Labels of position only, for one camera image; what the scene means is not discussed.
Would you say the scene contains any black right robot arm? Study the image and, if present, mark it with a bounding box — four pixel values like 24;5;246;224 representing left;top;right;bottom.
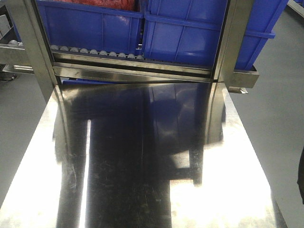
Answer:
297;149;304;203

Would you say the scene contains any right blue plastic bin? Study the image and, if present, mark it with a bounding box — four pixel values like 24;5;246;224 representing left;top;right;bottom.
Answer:
143;0;287;70

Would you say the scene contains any blue plastic bin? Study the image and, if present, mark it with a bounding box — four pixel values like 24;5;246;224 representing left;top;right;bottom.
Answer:
37;0;144;54
143;0;287;70

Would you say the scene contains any red material in bin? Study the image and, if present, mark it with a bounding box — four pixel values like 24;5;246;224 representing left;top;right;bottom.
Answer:
67;0;137;11

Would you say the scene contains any left blue plastic bin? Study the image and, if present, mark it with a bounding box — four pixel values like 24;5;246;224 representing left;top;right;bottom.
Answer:
37;0;144;54

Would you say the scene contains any stainless steel roller rack frame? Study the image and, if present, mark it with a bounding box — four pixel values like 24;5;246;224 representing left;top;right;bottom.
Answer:
0;0;259;100

